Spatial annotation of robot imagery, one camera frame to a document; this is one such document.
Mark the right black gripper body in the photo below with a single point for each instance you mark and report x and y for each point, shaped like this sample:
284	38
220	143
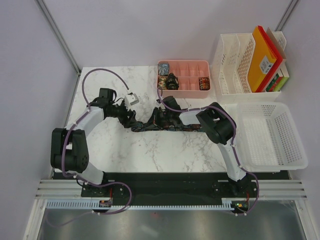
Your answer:
161	117

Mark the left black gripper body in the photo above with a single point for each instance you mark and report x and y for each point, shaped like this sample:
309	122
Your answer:
121	112

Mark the dark floral patterned tie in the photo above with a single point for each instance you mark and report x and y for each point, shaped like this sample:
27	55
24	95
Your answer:
180	128

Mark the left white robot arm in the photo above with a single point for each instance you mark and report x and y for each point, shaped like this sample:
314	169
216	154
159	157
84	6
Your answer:
69	149

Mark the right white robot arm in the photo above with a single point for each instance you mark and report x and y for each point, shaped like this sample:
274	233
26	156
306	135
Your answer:
212	120

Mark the black rolled tie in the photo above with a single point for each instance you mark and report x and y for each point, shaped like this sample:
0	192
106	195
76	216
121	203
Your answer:
172	82

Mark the beige floral rolled tie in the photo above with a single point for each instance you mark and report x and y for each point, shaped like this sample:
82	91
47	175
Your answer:
162	82

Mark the grey rolled tie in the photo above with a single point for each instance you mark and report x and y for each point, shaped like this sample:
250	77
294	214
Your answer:
163	69

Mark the pink compartment organizer box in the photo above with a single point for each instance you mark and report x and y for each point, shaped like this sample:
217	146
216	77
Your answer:
188	73

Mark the red rolled tie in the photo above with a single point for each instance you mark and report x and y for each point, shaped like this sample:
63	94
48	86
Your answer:
204	83

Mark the white file organizer rack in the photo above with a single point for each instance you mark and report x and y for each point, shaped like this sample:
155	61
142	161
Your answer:
230	68

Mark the red folder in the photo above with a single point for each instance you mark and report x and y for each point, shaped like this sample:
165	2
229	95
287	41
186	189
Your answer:
271	70

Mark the white perforated plastic basket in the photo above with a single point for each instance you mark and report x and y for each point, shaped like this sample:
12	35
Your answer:
267	139

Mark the orange folder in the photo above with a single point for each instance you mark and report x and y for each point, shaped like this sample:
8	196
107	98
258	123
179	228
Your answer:
261	52

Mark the green book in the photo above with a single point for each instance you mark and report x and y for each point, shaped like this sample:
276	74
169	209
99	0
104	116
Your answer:
276	84

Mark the brown cardboard folder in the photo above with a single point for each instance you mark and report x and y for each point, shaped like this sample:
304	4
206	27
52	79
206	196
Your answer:
279	41

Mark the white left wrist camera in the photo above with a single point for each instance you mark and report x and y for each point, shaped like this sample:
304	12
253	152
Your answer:
130	100

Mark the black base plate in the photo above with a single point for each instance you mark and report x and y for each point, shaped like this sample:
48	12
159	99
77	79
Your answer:
175	188

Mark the white slotted cable duct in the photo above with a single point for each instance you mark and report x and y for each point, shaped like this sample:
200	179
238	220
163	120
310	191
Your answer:
95	204

